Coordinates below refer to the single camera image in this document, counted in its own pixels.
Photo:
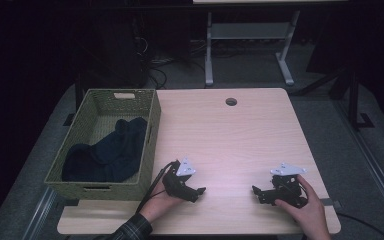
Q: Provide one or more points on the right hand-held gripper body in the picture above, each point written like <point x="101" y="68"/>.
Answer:
<point x="286" y="190"/>

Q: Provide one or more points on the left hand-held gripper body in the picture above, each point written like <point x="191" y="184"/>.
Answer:
<point x="176" y="181"/>

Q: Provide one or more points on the person's left hand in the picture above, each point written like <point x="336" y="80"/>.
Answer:
<point x="160" y="203"/>

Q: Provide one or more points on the person's right hand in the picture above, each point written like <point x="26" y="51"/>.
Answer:
<point x="308" y="213"/>

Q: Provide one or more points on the dark blue cloth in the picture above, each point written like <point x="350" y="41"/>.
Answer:
<point x="113" y="156"/>

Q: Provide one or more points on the round table grommet hole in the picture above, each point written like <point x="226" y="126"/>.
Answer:
<point x="231" y="101"/>

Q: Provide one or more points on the green woven basket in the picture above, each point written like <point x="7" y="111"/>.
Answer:
<point x="70" y="146"/>

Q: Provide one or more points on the black metal stand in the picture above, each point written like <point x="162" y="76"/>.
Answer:
<point x="350" y="96"/>

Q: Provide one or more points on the grey table edge bracket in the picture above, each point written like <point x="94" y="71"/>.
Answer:
<point x="331" y="203"/>

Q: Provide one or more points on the aluminium floor rail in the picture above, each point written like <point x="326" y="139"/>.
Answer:
<point x="40" y="213"/>
<point x="373" y="160"/>

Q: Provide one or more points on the white metal desk frame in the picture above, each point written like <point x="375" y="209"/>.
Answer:
<point x="246" y="31"/>

